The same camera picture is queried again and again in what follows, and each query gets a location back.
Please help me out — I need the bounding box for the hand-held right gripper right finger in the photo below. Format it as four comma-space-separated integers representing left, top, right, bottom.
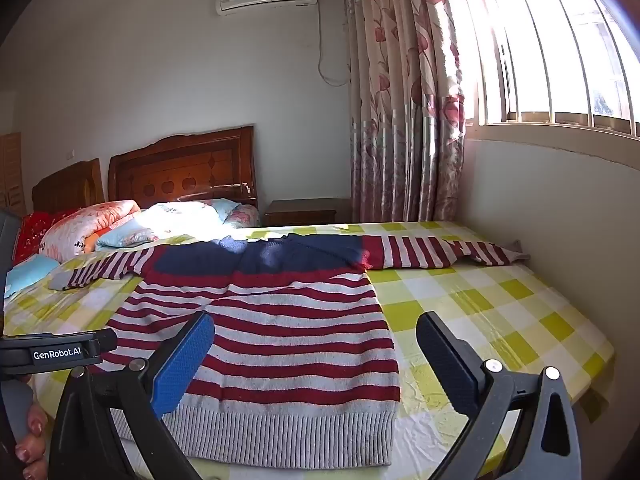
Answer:
416, 311, 583, 480

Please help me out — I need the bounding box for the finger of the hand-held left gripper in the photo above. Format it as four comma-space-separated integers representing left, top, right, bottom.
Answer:
22, 329, 118, 368

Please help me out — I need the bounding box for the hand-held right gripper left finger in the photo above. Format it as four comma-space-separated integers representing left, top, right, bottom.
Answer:
47, 311, 216, 480

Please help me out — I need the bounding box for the red white striped navy sweater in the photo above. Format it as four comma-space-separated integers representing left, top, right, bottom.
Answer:
48, 234, 531, 468

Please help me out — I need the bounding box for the person's left hand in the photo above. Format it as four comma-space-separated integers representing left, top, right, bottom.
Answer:
15, 401, 49, 480

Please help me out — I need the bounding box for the light blue pillow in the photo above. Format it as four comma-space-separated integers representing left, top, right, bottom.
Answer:
2, 254, 61, 301

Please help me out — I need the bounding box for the red patterned quilt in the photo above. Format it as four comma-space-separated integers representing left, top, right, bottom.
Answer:
12, 208, 81, 263

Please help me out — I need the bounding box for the yellow checked bed sheet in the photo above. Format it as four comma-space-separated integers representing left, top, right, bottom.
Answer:
0, 220, 618, 480

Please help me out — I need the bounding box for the wooden wardrobe door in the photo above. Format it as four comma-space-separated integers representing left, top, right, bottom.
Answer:
0, 131, 28, 216

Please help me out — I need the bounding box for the small wooden headboard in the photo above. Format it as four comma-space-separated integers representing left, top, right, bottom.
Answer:
31, 157, 106, 213

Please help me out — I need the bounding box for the light blue folded quilt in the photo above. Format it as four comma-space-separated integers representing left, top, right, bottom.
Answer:
95, 225, 161, 252

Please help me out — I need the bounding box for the pink floral pillow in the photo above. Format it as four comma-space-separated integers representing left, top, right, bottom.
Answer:
220, 199, 261, 229

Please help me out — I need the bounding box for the wooden nightstand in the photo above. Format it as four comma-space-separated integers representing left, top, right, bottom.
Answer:
263, 197, 352, 227

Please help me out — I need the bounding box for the large wooden headboard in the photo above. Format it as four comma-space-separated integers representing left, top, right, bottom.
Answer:
107, 124, 260, 211

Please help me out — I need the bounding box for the pink floral curtain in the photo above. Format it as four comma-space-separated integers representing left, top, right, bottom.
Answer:
341, 0, 468, 223

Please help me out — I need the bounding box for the window with metal bars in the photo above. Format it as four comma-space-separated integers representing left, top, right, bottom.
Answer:
440, 0, 640, 138

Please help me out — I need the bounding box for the white air conditioner cable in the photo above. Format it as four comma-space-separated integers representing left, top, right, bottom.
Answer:
318, 4, 351, 87

